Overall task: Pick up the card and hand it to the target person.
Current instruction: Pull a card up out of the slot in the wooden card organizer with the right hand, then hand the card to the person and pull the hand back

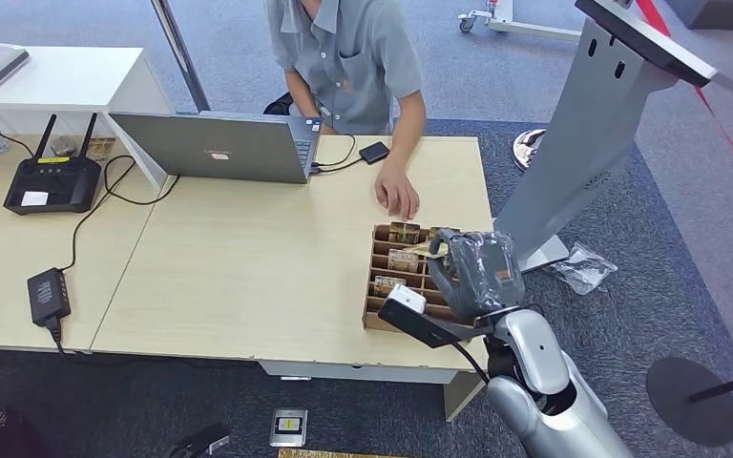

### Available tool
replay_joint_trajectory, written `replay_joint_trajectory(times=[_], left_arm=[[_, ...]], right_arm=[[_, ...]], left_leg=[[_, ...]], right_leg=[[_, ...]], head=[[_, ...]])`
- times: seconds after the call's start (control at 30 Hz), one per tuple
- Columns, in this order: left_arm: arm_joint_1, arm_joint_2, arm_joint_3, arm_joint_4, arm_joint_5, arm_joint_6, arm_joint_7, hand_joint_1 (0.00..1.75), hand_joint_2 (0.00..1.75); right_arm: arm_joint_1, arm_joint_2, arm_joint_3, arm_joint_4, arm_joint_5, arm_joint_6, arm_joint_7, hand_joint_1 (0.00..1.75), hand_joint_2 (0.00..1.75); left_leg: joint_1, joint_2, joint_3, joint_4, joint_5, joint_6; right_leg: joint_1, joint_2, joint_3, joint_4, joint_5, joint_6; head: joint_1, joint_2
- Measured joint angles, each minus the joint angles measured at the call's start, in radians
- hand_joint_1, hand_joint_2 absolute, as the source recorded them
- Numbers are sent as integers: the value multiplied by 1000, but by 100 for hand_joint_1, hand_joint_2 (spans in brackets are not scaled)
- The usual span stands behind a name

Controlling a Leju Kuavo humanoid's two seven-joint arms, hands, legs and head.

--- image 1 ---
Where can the person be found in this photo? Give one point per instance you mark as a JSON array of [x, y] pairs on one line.
[[347, 63]]

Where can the black chair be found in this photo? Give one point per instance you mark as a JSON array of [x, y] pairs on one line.
[[278, 105]]

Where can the person's left hand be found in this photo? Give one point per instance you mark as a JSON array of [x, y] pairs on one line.
[[398, 189]]

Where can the small black external drive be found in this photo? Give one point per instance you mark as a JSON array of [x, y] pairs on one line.
[[374, 152]]

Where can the grey square floor device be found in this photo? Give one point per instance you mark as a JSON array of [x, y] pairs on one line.
[[288, 428]]

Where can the wooden card holder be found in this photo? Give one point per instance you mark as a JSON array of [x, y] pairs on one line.
[[398, 313]]

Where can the black kiosk screen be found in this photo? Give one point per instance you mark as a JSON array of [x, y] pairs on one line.
[[654, 43]]

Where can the small grey shelf item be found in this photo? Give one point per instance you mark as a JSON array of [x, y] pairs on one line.
[[64, 146]]

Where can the crumpled clear plastic bag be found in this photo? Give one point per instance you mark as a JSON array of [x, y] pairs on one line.
[[583, 270]]

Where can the black router with antennas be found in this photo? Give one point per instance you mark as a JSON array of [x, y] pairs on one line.
[[52, 183]]

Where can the gold patterned strip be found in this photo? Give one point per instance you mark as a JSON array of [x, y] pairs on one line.
[[328, 454]]

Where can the black power adapter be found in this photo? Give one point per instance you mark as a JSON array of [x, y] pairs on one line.
[[48, 296]]

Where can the chrome stanchion base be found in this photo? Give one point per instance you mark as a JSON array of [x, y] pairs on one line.
[[526, 150]]

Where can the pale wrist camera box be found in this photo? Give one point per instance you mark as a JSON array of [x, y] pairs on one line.
[[406, 299]]

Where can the white wheeled frame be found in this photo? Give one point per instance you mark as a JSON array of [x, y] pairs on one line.
[[512, 21]]

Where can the white cabinet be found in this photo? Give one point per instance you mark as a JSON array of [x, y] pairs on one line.
[[69, 82]]

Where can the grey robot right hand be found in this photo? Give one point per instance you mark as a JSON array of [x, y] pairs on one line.
[[480, 272]]

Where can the grey laptop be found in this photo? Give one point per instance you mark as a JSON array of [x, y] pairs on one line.
[[215, 148]]

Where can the grey kiosk stand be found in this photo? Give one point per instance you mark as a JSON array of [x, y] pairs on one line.
[[578, 145]]

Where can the person's left forearm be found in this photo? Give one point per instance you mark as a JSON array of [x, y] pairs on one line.
[[407, 128]]

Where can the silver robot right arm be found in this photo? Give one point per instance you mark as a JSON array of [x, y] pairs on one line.
[[550, 392]]

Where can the pale printed card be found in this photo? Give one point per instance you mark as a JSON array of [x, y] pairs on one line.
[[422, 248], [402, 260], [388, 285]]

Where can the brown printed card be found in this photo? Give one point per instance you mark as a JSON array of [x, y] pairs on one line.
[[404, 232], [437, 231]]

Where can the person's right forearm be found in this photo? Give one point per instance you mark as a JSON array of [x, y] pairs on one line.
[[303, 100]]

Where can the black round stanchion base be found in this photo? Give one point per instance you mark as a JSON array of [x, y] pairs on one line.
[[689, 404]]

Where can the dark grey platform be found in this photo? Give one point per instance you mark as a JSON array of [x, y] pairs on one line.
[[727, 12]]

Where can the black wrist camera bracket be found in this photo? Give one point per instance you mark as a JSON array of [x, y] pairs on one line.
[[433, 328]]

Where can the white desk leg panel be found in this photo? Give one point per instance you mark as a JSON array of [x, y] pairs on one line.
[[373, 373]]

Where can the black floor object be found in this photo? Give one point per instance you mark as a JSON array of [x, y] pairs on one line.
[[199, 440]]

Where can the small brown packet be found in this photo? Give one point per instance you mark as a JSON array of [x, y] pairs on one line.
[[100, 149]]

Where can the slanted metal pole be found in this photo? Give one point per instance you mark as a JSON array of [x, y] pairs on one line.
[[180, 57]]

